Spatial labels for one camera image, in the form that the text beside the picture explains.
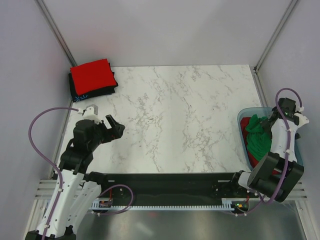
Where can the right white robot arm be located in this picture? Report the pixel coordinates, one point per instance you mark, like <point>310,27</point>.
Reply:
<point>279,170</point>

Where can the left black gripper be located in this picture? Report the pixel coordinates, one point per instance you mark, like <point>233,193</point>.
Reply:
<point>110,134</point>

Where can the folded red t shirt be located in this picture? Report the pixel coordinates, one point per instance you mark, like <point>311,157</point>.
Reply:
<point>93,76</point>

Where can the white slotted cable duct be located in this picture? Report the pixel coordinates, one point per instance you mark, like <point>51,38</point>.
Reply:
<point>98,205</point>

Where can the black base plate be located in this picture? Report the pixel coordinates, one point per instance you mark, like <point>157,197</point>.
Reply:
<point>169,189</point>

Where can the folded black t shirt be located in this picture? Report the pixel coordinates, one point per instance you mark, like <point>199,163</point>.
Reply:
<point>97,93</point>

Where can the dark red t shirt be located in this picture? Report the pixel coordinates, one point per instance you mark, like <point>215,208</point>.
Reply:
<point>243,123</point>

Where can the aluminium frame rail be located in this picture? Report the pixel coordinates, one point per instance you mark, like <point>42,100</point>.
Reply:
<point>46,188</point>

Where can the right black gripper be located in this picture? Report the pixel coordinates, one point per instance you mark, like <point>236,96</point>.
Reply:
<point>265,124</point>

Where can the green t shirt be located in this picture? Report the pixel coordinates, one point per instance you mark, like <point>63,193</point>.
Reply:
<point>258,141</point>

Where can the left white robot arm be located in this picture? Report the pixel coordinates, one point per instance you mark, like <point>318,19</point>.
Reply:
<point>73,193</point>

